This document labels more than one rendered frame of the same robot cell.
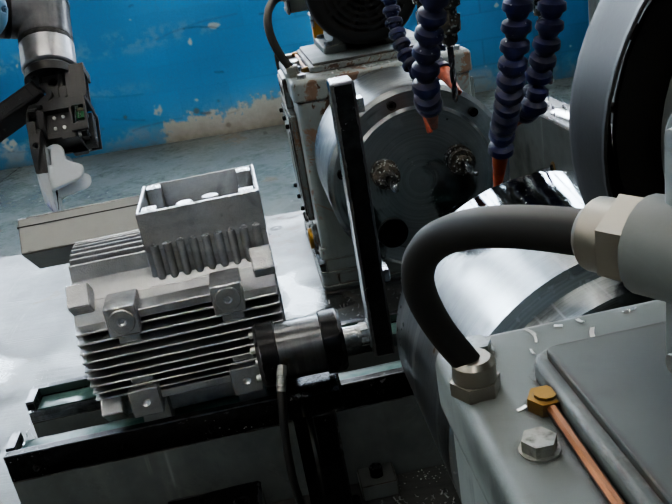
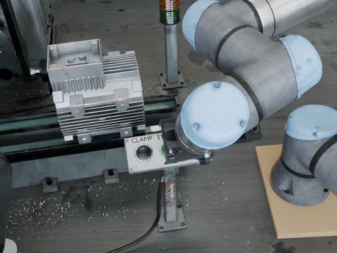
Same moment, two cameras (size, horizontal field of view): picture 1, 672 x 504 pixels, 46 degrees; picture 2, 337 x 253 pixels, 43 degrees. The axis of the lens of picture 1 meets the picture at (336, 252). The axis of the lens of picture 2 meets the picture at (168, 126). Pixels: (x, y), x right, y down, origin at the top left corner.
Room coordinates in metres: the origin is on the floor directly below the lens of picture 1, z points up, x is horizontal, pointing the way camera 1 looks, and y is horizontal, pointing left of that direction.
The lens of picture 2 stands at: (1.61, 0.28, 1.68)
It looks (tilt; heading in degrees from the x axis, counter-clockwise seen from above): 43 degrees down; 176
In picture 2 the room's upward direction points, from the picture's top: 2 degrees counter-clockwise
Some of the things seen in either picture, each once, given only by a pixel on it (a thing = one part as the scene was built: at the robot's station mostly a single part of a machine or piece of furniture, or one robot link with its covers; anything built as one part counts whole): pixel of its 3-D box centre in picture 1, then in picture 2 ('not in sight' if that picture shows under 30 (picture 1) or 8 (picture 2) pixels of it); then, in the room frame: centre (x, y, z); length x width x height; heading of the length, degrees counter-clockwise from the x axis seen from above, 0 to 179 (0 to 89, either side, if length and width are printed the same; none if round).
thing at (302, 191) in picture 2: not in sight; (303, 169); (0.95, 0.65, 0.87); 0.15 x 0.15 x 0.10
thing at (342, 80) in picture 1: (360, 223); (17, 37); (0.66, -0.03, 1.12); 0.04 x 0.03 x 0.26; 94
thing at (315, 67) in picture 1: (375, 149); not in sight; (1.39, -0.10, 0.99); 0.35 x 0.31 x 0.37; 4
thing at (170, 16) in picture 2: not in sight; (169, 12); (0.46, 0.37, 1.05); 0.06 x 0.06 x 0.04
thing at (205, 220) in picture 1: (205, 220); (76, 66); (0.78, 0.13, 1.11); 0.12 x 0.11 x 0.07; 95
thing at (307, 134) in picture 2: not in sight; (313, 138); (0.96, 0.65, 0.98); 0.13 x 0.12 x 0.14; 24
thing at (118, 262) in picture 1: (188, 309); (100, 95); (0.78, 0.17, 1.02); 0.20 x 0.19 x 0.19; 95
